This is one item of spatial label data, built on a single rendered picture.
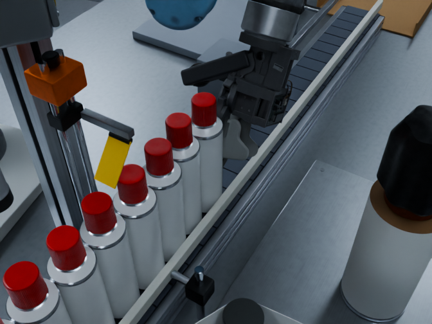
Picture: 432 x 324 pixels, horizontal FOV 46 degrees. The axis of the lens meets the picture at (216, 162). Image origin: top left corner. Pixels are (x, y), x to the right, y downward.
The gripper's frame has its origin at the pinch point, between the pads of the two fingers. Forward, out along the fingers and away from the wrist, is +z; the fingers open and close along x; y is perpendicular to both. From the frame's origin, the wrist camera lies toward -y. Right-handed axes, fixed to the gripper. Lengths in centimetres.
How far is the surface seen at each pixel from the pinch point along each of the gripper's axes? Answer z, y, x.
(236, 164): 1.8, 0.4, 7.9
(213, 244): 10.0, 5.6, -5.9
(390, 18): -30, 6, 72
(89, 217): 0.6, 0.6, -29.9
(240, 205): 5.6, 5.3, 1.6
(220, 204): 4.5, 4.3, -3.9
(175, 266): 10.9, 4.5, -14.4
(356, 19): -27, 1, 58
